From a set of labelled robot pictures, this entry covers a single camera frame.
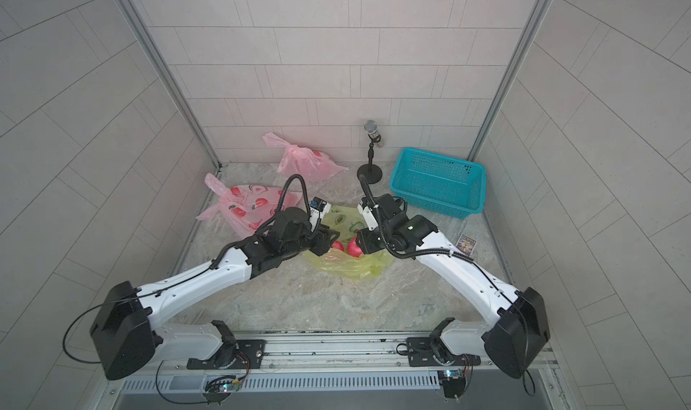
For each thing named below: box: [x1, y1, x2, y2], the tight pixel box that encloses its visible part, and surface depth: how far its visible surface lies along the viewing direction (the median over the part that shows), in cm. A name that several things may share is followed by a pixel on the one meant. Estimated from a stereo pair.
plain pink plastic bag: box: [262, 132, 349, 181], surface depth 104 cm
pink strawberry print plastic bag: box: [196, 172, 303, 239], surface depth 93 cm
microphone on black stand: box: [356, 119, 384, 185], surface depth 113 cm
